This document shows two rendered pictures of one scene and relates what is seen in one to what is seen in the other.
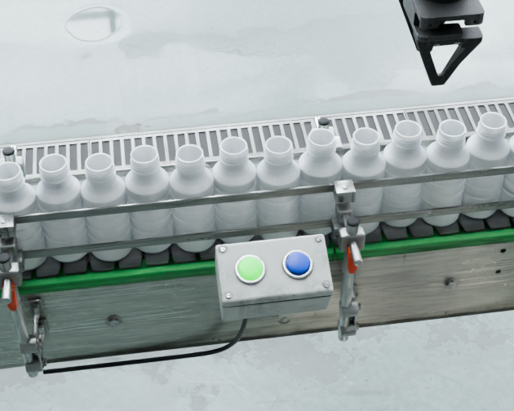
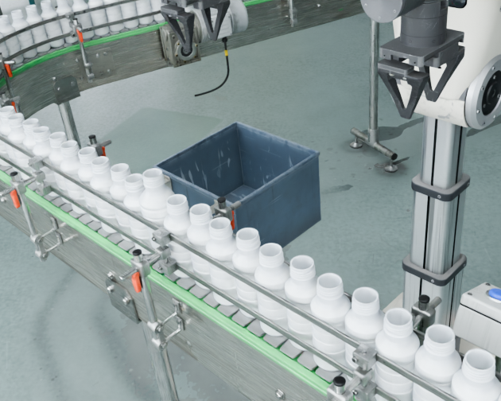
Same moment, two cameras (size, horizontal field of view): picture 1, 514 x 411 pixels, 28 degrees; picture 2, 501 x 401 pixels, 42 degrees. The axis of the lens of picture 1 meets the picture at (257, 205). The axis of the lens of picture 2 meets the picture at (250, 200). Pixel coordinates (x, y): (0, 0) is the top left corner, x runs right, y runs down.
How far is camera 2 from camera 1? 1.60 m
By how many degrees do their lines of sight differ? 87
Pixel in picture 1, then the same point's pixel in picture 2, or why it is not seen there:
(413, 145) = (335, 281)
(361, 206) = not seen: hidden behind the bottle
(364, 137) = (358, 309)
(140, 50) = not seen: outside the picture
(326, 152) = (402, 315)
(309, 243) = (478, 297)
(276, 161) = (450, 336)
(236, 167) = (484, 363)
